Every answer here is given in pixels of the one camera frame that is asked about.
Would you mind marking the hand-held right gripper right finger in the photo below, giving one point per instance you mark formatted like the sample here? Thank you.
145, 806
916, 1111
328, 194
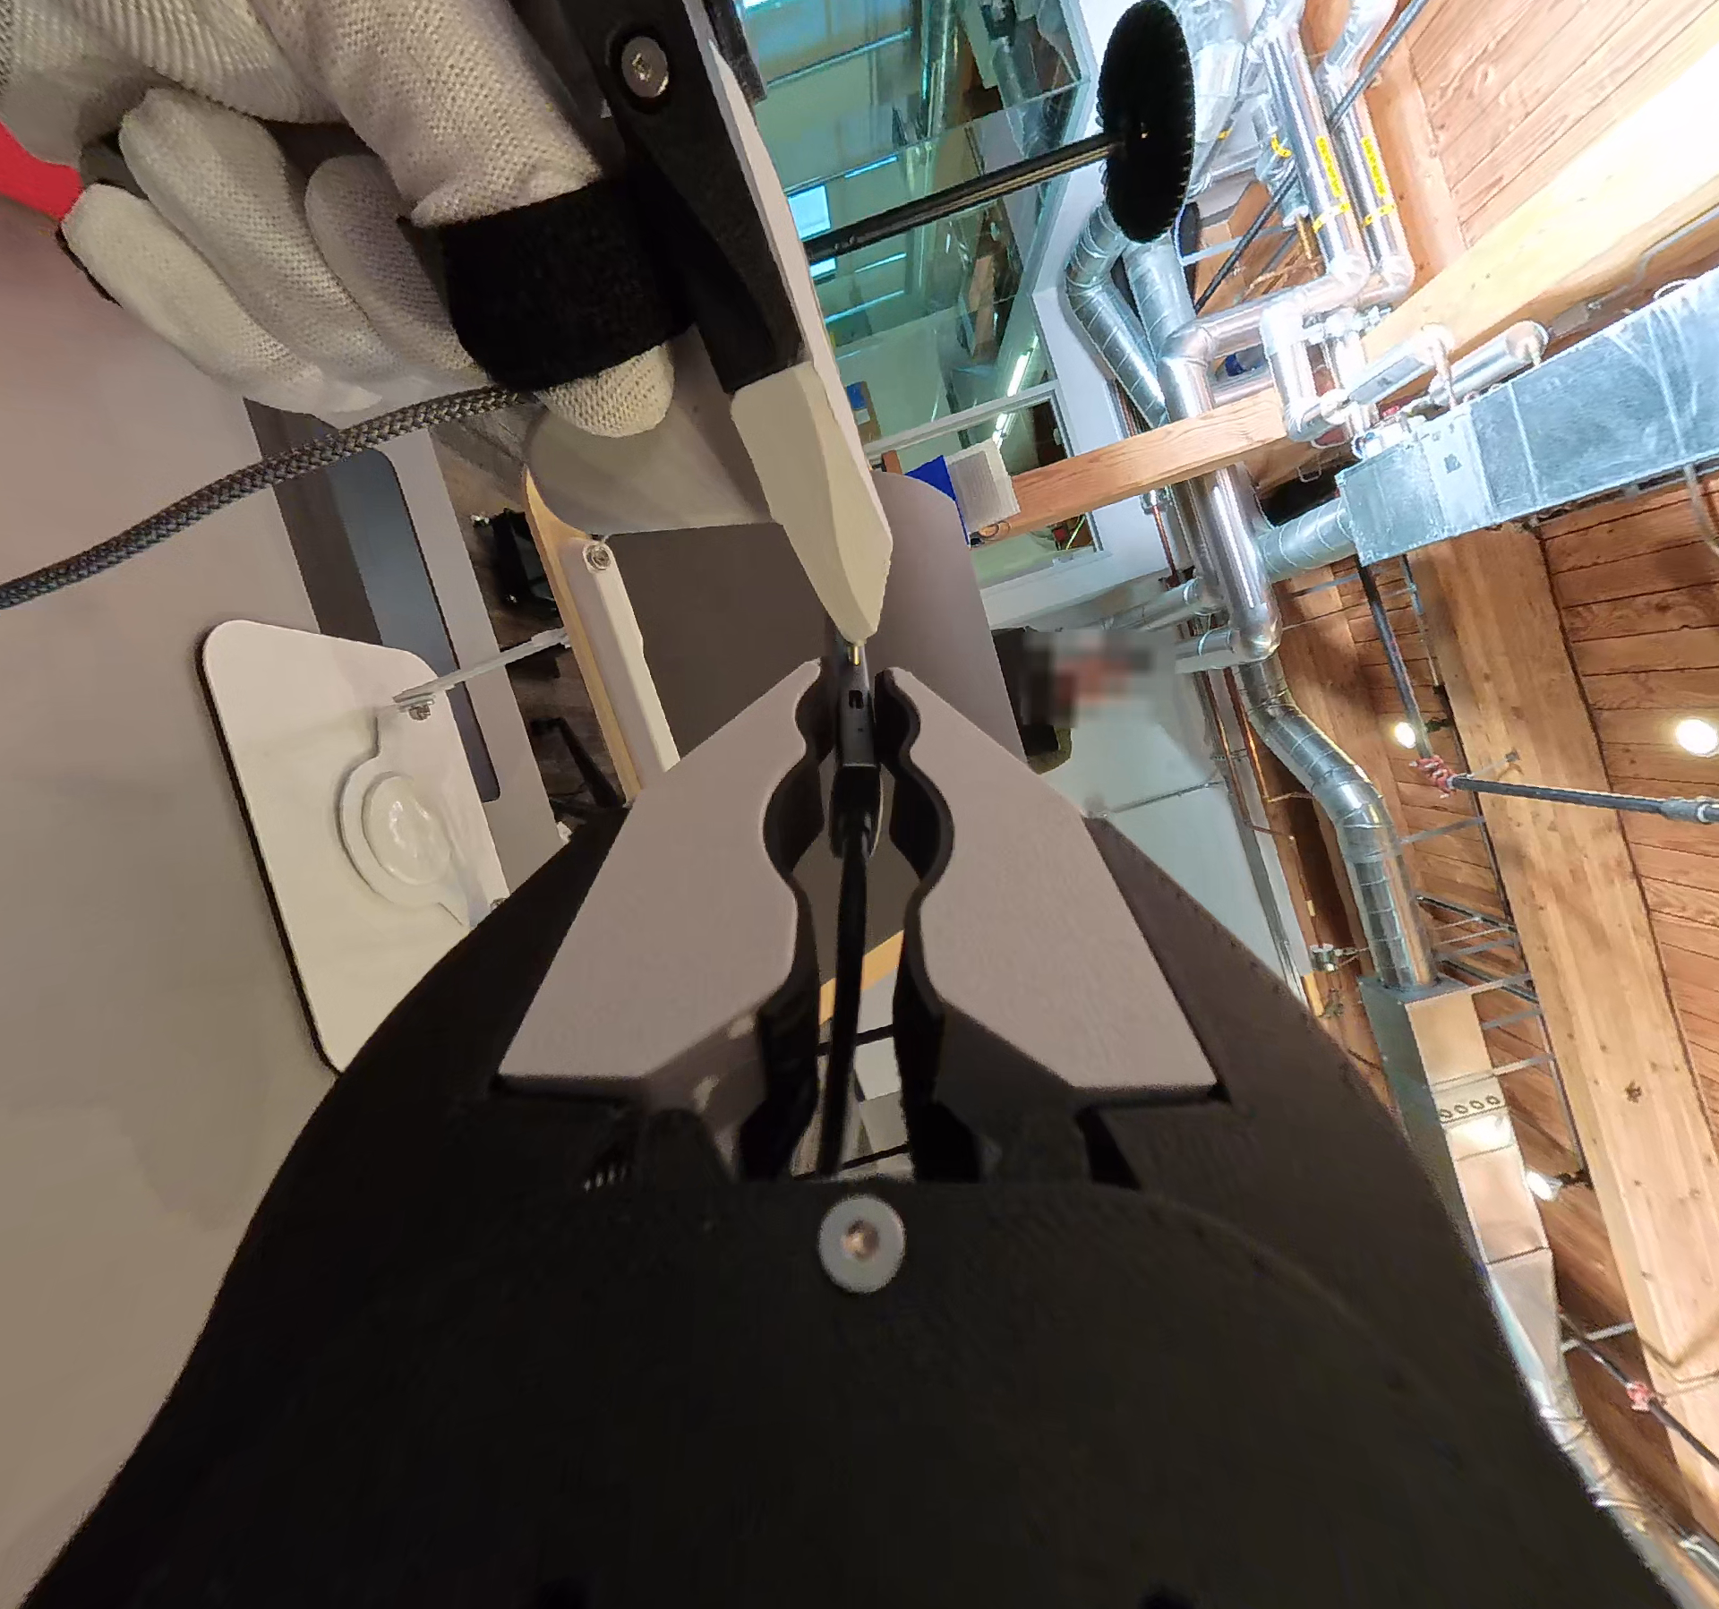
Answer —
1061, 950

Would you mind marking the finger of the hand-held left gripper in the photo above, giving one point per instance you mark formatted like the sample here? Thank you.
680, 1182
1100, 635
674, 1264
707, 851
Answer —
819, 493

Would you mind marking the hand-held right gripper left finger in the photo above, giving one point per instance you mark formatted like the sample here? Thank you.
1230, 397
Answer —
646, 950

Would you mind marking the red plastic bin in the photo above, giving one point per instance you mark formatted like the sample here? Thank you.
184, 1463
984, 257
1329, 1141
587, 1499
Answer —
27, 171

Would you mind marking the person's left hand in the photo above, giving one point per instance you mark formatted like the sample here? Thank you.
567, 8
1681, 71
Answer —
269, 23

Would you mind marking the silver ventilation duct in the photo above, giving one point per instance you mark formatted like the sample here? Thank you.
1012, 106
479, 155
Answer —
1108, 318
1545, 427
1356, 830

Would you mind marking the metal stand bracket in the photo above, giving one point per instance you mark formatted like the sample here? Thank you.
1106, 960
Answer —
471, 674

